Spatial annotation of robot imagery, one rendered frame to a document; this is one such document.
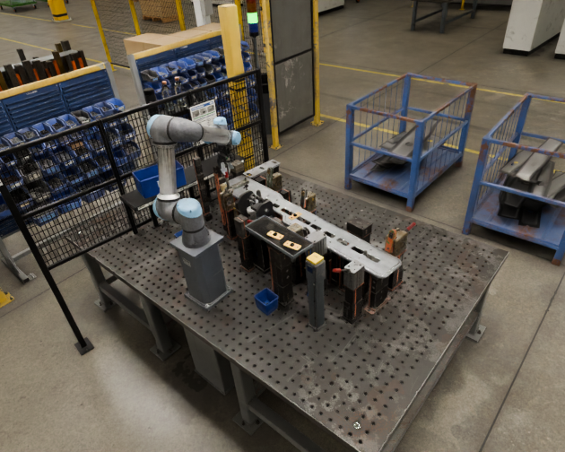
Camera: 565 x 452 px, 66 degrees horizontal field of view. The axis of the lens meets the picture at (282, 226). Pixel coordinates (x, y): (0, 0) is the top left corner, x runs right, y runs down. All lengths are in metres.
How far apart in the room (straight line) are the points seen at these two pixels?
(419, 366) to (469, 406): 0.85
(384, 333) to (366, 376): 0.28
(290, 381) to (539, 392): 1.69
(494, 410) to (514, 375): 0.32
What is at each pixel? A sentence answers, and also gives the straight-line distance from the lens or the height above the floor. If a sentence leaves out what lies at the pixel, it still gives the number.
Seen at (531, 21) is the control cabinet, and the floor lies 0.62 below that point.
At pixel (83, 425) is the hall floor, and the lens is 3.18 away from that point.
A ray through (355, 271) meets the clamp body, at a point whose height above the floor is 1.06.
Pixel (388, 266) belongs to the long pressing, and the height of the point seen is 1.00.
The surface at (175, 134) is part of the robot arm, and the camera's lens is 2.11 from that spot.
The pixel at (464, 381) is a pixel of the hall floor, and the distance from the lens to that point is 3.13.
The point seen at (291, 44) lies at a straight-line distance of 5.68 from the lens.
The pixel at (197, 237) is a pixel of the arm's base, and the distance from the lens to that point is 2.26.
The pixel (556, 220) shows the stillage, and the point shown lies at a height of 0.16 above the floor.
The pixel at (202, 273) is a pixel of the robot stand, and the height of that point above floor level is 0.96.
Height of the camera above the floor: 2.47
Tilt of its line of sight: 36 degrees down
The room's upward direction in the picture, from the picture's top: 5 degrees counter-clockwise
